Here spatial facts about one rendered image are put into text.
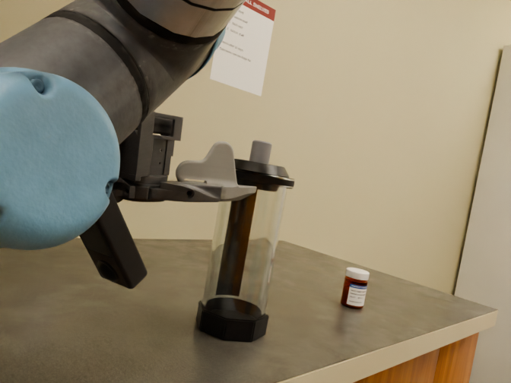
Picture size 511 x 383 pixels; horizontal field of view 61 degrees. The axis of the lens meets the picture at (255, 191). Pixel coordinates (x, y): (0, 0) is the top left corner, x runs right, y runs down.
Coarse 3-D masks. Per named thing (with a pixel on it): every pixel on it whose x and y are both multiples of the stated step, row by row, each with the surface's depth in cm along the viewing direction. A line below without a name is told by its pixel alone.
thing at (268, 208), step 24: (264, 192) 57; (240, 216) 57; (264, 216) 57; (216, 240) 59; (240, 240) 57; (264, 240) 58; (216, 264) 59; (240, 264) 57; (264, 264) 58; (216, 288) 58; (240, 288) 58; (264, 288) 59; (216, 312) 58; (240, 312) 58; (264, 312) 61
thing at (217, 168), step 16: (224, 144) 43; (192, 160) 42; (208, 160) 42; (224, 160) 43; (176, 176) 42; (192, 176) 42; (208, 176) 43; (224, 176) 43; (224, 192) 43; (240, 192) 44
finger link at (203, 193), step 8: (160, 184) 39; (168, 184) 39; (176, 184) 40; (184, 184) 40; (192, 184) 41; (152, 192) 39; (160, 192) 39; (168, 192) 39; (176, 192) 39; (184, 192) 40; (192, 192) 40; (200, 192) 41; (208, 192) 42; (216, 192) 42; (168, 200) 39; (176, 200) 39; (184, 200) 40; (192, 200) 40; (200, 200) 41; (208, 200) 42; (216, 200) 42
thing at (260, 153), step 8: (256, 144) 60; (264, 144) 60; (256, 152) 60; (264, 152) 60; (240, 160) 58; (248, 160) 58; (256, 160) 60; (264, 160) 60; (240, 168) 57; (248, 168) 57; (256, 168) 57; (264, 168) 57; (272, 168) 58; (280, 168) 59; (288, 176) 60
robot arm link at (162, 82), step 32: (96, 0) 23; (128, 0) 22; (160, 0) 21; (192, 0) 21; (224, 0) 21; (96, 32) 22; (128, 32) 23; (160, 32) 23; (192, 32) 23; (224, 32) 31; (128, 64) 23; (160, 64) 25; (192, 64) 26; (160, 96) 26
